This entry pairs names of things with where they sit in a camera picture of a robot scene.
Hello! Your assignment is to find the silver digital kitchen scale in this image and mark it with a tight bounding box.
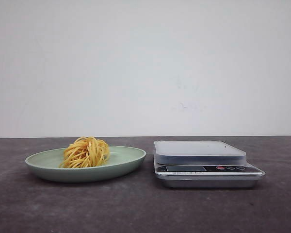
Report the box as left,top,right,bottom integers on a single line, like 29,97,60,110
153,141,265,188

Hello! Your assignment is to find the light green round plate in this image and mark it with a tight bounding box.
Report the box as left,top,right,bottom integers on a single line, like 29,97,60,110
25,146,146,183

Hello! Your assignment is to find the yellow vermicelli noodle nest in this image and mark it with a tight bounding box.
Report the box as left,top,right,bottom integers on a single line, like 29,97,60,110
59,136,110,168

